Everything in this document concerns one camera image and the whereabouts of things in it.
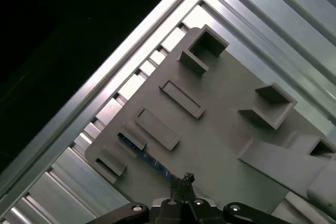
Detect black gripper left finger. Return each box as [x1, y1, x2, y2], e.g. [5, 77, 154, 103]
[89, 178, 185, 224]

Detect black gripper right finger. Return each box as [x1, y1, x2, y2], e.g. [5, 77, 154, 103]
[184, 172, 336, 224]

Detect dark RAM stick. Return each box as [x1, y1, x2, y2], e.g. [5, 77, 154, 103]
[117, 132, 184, 185]

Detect grey plastic part rack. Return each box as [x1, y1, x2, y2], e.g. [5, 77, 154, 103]
[85, 24, 336, 221]

